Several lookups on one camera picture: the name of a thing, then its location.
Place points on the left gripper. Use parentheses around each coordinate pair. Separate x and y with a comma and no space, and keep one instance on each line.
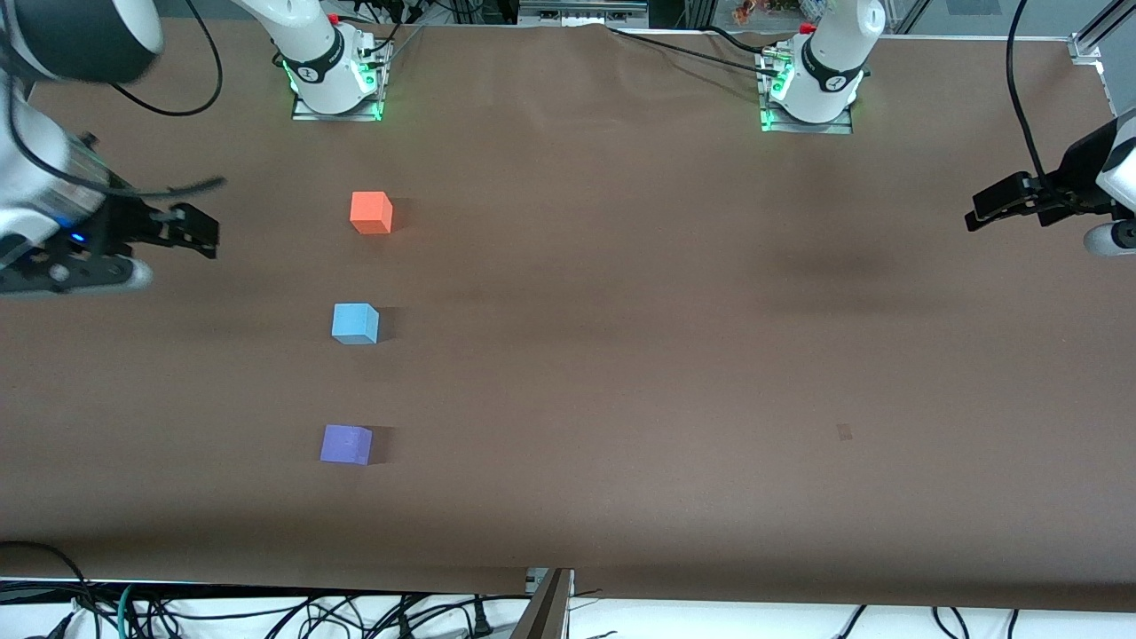
(1071,178)

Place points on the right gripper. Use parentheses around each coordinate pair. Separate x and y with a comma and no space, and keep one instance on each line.
(122,224)

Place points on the blue foam cube block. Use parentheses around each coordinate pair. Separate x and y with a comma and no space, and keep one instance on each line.
(353,322)

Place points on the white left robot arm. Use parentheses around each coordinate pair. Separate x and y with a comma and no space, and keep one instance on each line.
(825,53)

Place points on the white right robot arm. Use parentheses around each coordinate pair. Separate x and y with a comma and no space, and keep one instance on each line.
(311,53)

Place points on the orange foam cube block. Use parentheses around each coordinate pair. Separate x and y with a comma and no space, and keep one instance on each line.
(370,213)

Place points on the purple foam cube block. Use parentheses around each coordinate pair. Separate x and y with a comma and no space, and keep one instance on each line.
(344,444)

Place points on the orange background object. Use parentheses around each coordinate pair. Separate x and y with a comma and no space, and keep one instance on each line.
(750,11)

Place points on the brown table cover sheet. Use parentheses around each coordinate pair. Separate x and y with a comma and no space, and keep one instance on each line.
(621,355)

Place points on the black power plug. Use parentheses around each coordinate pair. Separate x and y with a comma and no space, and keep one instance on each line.
(481,619)

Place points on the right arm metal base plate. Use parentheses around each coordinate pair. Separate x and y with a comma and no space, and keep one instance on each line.
(306,114)

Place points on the metal table corner bracket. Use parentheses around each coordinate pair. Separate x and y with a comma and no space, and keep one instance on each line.
(1085,48)

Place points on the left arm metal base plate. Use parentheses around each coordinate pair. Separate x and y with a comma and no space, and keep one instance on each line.
(839,126)

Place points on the aluminium frame rail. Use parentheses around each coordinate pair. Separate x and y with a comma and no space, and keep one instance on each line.
(581,13)

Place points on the small metal bracket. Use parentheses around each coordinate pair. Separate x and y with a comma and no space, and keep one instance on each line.
(535,579)

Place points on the aluminium post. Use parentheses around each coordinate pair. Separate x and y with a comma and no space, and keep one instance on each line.
(546,612)

